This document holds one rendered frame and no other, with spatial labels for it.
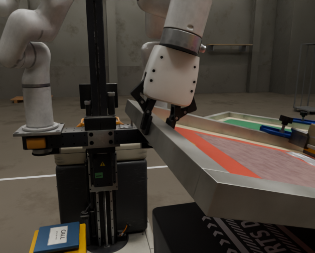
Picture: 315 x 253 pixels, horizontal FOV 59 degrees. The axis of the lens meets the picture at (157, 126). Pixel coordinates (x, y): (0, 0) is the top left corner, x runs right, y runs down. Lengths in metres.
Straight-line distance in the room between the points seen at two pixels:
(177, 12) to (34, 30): 0.55
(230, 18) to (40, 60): 11.00
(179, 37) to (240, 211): 0.32
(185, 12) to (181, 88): 0.13
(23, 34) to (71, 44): 9.67
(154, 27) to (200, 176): 0.77
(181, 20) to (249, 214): 0.34
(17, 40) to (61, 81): 9.72
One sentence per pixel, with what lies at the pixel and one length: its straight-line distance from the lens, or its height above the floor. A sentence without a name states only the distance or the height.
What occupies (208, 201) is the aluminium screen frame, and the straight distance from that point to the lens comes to 0.30.
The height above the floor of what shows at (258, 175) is 1.19.
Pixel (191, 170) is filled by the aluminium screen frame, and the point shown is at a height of 1.26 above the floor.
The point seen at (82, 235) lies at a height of 0.95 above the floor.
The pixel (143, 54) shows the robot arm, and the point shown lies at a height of 1.40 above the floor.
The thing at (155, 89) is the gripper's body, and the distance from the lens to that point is 0.52.
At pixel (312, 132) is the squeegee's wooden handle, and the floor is 1.16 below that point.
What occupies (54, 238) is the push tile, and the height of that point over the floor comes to 0.97.
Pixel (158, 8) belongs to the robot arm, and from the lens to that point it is 0.60.
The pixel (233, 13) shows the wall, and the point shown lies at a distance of 11.91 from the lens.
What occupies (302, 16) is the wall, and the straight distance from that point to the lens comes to 12.16.
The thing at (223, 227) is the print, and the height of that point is 0.95.
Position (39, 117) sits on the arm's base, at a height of 1.19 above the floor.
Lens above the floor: 1.39
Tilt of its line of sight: 14 degrees down
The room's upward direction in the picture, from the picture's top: straight up
